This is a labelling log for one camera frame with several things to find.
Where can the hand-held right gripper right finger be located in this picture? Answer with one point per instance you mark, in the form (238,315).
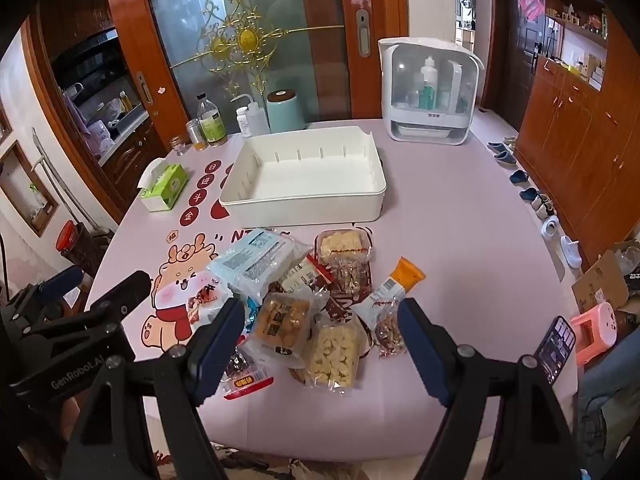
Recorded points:
(425,355)

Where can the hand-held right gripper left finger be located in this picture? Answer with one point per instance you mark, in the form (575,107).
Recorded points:
(220,352)

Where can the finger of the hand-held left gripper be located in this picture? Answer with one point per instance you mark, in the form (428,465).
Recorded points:
(122,287)
(60,282)

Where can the red and white snack packet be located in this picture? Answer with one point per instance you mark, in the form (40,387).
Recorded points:
(247,382)

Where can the small blue foil snack packet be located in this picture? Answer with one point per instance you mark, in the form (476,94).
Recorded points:
(251,317)

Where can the brown and white snack packet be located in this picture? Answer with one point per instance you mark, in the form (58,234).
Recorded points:
(207,305)

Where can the golden round cake packet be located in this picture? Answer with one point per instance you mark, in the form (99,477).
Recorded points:
(280,322)

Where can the orange and white snack packet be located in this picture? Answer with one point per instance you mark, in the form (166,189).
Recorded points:
(395,290)

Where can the pale yellow cracker packet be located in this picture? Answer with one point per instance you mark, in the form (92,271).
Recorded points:
(332,355)

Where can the dark brown chocolate snack packet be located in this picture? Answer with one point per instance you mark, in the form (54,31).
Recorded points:
(342,307)

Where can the clear packet of brown candies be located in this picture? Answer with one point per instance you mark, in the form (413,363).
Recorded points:
(350,277)

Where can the pale puffed rice snack packet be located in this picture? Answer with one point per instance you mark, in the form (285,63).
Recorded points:
(342,245)

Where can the white plastic storage tray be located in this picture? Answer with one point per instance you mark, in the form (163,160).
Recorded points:
(310,175)

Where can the red plastic container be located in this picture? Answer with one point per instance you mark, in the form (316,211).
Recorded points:
(67,235)

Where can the pink printed tablecloth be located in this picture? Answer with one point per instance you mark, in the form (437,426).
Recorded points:
(475,260)

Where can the green tissue box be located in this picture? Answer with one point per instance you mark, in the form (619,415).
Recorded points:
(167,185)

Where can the smartphone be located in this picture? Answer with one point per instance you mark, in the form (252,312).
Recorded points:
(555,350)

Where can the small clear glass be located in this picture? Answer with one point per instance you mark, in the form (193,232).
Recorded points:
(177,146)

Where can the small glass jar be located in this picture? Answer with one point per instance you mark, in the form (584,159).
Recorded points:
(196,136)

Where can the pink plastic stool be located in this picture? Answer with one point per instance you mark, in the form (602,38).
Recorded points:
(597,327)

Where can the glass bottle with green label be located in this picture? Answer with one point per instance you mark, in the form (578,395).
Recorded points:
(212,122)

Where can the person's leg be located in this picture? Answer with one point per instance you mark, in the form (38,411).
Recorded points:
(610,400)

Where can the cardboard box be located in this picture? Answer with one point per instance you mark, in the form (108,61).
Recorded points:
(600,280)

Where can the row of shoes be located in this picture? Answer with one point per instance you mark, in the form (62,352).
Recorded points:
(517,177)

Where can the white squeeze bottle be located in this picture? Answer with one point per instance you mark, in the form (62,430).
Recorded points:
(247,117)

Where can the white countertop storage cabinet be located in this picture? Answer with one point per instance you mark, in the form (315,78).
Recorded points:
(425,132)

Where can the teal canister with brown lid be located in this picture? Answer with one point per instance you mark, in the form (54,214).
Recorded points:
(285,112)

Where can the teal bottle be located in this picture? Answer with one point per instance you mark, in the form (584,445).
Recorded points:
(426,97)

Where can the glass sliding door gold ornament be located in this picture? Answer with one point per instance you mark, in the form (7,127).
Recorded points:
(190,35)

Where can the dark entry door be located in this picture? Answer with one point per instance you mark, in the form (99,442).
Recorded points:
(520,60)

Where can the pink door decoration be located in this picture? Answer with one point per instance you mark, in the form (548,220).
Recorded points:
(531,2)

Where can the wooden wall cabinet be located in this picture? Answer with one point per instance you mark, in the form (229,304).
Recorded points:
(575,125)

